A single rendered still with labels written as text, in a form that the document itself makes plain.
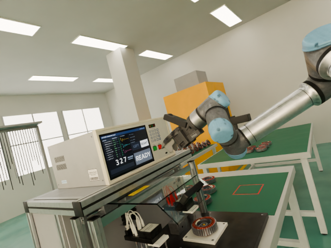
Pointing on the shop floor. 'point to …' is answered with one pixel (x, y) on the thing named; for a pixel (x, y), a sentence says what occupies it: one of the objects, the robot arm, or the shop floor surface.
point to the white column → (128, 85)
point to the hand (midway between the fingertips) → (162, 145)
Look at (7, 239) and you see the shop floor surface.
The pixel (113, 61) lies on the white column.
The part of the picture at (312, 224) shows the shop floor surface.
